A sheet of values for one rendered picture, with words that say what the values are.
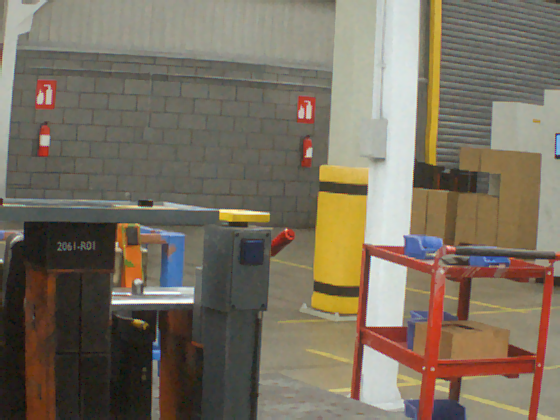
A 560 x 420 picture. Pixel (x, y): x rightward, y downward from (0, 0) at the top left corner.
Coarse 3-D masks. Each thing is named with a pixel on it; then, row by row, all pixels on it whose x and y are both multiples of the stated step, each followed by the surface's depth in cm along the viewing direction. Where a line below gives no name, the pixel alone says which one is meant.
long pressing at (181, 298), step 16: (128, 288) 203; (144, 288) 205; (160, 288) 206; (176, 288) 208; (192, 288) 209; (112, 304) 183; (128, 304) 185; (144, 304) 186; (160, 304) 188; (176, 304) 190; (192, 304) 192
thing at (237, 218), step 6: (222, 210) 166; (228, 210) 167; (234, 210) 168; (240, 210) 169; (222, 216) 164; (228, 216) 163; (234, 216) 162; (240, 216) 163; (246, 216) 163; (252, 216) 164; (258, 216) 165; (264, 216) 165; (234, 222) 165; (240, 222) 164; (246, 222) 164; (252, 222) 164; (258, 222) 165; (264, 222) 165
